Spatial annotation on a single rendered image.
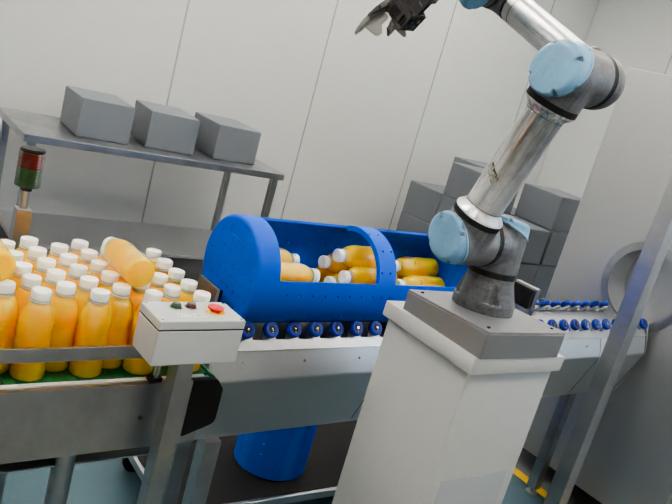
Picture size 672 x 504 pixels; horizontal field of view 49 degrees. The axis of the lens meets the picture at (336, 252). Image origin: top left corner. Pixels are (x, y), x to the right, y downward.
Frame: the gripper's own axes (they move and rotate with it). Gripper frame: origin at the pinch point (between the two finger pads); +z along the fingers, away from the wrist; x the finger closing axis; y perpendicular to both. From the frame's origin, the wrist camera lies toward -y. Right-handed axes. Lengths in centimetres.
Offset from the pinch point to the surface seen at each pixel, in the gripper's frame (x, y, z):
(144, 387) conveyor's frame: -73, 53, 56
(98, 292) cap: -80, 33, 44
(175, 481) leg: -44, 71, 109
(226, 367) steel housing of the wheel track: -45, 55, 62
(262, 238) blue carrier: -35, 33, 38
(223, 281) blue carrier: -37, 35, 57
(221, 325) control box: -65, 52, 33
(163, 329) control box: -77, 48, 34
